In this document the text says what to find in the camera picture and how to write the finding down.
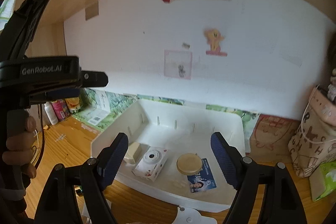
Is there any person's left hand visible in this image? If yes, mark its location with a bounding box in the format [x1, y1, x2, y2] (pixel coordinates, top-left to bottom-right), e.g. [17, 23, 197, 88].
[2, 110, 37, 178]

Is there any white lotion bottle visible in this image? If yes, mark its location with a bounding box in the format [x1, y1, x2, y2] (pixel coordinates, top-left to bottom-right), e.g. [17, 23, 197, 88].
[44, 102, 58, 125]

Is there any pink snack packet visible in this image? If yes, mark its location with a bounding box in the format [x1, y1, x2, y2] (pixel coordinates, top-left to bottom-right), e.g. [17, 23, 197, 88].
[51, 99, 70, 121]

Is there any green tissue pack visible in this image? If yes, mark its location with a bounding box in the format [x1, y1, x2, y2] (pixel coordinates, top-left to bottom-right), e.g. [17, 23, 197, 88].
[309, 161, 336, 202]

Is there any orange juice carton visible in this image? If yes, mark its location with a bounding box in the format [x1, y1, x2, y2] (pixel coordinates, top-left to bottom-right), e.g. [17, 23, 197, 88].
[65, 97, 81, 114]

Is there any brown letter print bag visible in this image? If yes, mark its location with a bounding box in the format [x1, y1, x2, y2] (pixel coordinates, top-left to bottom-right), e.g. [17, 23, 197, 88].
[288, 100, 335, 177]

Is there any brown cardboard drawing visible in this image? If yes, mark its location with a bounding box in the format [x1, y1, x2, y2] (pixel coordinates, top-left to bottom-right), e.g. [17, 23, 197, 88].
[249, 114, 299, 164]

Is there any green landscape poster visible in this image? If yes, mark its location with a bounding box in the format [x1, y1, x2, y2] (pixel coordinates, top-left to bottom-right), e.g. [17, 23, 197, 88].
[70, 88, 260, 139]

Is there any blue photo card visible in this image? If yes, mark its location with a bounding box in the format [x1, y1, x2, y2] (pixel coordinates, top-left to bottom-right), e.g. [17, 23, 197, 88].
[187, 158, 217, 193]

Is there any beige soap block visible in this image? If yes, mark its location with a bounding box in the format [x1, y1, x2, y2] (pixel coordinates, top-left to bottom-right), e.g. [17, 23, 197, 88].
[123, 141, 142, 165]

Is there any white plastic adapter piece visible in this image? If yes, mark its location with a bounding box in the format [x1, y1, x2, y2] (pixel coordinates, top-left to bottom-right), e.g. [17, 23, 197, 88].
[172, 206, 217, 224]

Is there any pink pencil case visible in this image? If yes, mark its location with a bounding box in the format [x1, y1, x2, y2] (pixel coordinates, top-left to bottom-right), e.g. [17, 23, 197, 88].
[309, 88, 336, 127]

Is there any brown haired rag doll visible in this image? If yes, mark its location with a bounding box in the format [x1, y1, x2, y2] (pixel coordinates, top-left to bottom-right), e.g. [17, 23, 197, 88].
[327, 34, 336, 104]

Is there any white plastic storage bin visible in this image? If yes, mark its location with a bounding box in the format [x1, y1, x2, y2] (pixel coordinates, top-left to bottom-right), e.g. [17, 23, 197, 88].
[91, 100, 245, 213]

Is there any white toy camera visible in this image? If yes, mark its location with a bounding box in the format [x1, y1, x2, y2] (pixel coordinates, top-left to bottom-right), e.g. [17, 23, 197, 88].
[132, 147, 169, 182]

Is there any pink square wall sticker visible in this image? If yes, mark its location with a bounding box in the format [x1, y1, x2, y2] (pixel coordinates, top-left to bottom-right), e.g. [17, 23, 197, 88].
[163, 50, 193, 80]

